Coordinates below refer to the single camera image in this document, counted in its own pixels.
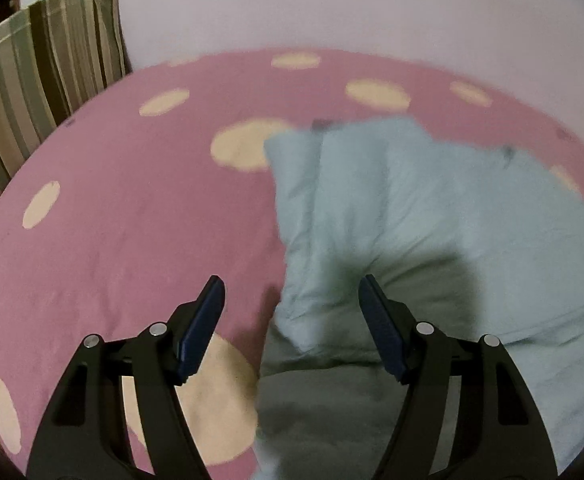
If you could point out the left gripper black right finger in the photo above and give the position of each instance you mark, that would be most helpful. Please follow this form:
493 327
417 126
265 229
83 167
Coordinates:
467 414

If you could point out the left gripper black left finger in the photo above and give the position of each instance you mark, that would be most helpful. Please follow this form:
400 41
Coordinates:
83 432

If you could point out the light blue padded jacket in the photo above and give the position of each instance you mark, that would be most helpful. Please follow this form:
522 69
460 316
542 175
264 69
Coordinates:
473 240

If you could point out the pink polka dot bedsheet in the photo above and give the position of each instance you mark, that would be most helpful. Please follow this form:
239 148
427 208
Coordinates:
163 180

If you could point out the green striped pillow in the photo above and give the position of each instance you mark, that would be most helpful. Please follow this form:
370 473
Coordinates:
55 56

